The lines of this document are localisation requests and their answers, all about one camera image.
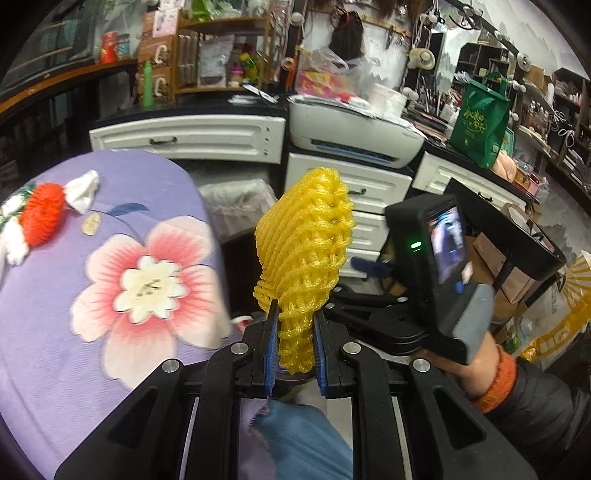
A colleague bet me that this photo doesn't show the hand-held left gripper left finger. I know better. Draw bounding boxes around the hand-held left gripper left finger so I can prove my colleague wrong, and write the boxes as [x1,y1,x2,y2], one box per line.
[54,299,281,480]

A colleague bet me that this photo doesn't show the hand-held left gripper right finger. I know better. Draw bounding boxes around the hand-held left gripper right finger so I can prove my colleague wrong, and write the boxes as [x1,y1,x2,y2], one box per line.
[314,309,539,480]

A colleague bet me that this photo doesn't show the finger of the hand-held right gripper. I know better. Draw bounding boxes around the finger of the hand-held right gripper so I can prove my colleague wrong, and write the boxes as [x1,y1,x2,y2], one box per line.
[351,257,393,280]
[323,285,419,354]

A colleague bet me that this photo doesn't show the yellow foam fruit net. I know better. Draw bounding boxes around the yellow foam fruit net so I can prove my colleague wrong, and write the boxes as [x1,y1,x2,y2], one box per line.
[253,167,356,376]

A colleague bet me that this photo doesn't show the person's right forearm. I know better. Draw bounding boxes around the person's right forearm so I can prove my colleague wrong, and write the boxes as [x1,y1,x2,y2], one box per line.
[475,344,591,480]

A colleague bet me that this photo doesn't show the person's right hand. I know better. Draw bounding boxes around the person's right hand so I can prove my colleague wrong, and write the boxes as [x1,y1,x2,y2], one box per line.
[413,342,504,402]

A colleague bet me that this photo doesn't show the white drawer cabinet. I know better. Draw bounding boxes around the white drawer cabinet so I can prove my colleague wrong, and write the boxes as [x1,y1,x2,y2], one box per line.
[277,152,414,280]

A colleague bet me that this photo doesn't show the white desk drawer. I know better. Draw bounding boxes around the white desk drawer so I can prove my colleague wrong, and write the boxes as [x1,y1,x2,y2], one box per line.
[412,152,532,213]

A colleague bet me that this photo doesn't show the person's blue pants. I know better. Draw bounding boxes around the person's blue pants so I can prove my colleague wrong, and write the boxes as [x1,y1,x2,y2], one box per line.
[253,401,354,480]

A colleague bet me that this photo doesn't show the brown paper bag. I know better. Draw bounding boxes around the brown paper bag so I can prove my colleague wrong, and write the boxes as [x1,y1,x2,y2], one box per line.
[471,231,532,305]

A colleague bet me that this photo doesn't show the black side table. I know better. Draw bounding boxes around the black side table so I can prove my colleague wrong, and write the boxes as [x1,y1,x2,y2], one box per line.
[445,178,568,305]

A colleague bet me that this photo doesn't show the peach plush toy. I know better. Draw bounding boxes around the peach plush toy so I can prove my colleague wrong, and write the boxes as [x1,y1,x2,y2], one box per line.
[492,150,518,181]

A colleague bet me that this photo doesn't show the white printer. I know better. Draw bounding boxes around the white printer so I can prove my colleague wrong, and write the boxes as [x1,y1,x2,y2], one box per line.
[288,99,426,169]

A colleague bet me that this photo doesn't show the green tote bag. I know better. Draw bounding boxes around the green tote bag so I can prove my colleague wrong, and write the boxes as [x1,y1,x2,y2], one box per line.
[449,71,513,169]

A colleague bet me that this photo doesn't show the white plastic container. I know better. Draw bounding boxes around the white plastic container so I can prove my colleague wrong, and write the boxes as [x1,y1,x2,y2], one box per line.
[369,83,409,116]

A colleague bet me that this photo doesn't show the lace-covered stool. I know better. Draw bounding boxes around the lace-covered stool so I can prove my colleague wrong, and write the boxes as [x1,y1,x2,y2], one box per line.
[198,178,278,241]

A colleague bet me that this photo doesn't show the yellow white woven sack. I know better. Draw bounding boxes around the yellow white woven sack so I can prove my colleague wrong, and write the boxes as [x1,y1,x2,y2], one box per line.
[522,251,591,370]

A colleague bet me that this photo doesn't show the roll of tape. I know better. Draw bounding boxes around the roll of tape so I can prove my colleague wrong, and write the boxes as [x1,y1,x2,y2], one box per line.
[409,46,435,70]

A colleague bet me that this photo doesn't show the clear plastic bag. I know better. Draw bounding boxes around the clear plastic bag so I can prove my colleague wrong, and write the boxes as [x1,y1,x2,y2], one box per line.
[295,46,384,100]

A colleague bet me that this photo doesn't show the dark wooden shelf unit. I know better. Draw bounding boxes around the dark wooden shelf unit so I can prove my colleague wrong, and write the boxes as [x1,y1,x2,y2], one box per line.
[549,67,591,195]

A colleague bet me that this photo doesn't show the white tube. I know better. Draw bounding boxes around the white tube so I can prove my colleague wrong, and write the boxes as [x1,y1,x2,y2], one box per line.
[228,83,280,104]

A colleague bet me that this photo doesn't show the dark short wig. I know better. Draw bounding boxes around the dark short wig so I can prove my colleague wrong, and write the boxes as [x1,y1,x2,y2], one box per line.
[329,21,363,58]

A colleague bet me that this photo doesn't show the purple floral tablecloth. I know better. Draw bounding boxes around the purple floral tablecloth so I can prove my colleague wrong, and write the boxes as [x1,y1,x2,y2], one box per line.
[0,150,232,480]

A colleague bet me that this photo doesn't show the white wide drawer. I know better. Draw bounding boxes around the white wide drawer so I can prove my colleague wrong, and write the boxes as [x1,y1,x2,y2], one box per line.
[89,114,287,164]

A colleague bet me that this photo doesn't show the long brown wig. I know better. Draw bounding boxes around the long brown wig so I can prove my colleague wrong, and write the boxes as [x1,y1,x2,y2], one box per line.
[309,0,398,19]

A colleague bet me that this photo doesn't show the brown cardboard box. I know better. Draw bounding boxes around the brown cardboard box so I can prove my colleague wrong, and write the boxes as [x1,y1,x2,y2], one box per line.
[139,36,178,75]
[150,69,178,104]

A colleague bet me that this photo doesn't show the red foam fruit net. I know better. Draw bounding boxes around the red foam fruit net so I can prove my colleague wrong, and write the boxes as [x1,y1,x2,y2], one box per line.
[18,182,65,245]

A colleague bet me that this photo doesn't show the green bottle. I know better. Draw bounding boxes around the green bottle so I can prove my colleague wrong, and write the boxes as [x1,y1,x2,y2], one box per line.
[142,60,155,107]

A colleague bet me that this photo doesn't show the wooden shelf rack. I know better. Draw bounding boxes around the wooden shelf rack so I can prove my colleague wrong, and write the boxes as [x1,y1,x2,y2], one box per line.
[175,14,273,93]

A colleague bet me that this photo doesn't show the pink box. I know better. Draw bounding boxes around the pink box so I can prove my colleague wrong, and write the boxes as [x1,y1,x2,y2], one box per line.
[152,9,183,38]

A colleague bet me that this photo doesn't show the red tin canister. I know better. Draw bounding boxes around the red tin canister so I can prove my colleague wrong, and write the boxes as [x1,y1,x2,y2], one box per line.
[100,31,122,64]

